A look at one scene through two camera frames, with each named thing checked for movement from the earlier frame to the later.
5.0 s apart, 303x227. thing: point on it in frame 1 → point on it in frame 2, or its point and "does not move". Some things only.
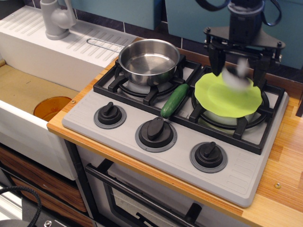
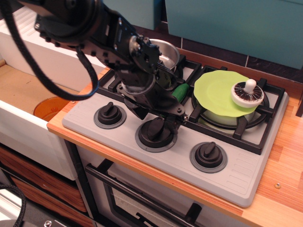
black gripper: x=239 y=39 → x=149 y=95
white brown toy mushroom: x=237 y=78 → x=247 y=94
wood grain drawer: x=59 y=195 does not move
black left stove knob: x=109 y=117 does not move
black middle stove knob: x=155 y=135 does not move
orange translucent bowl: x=48 y=108 does not move
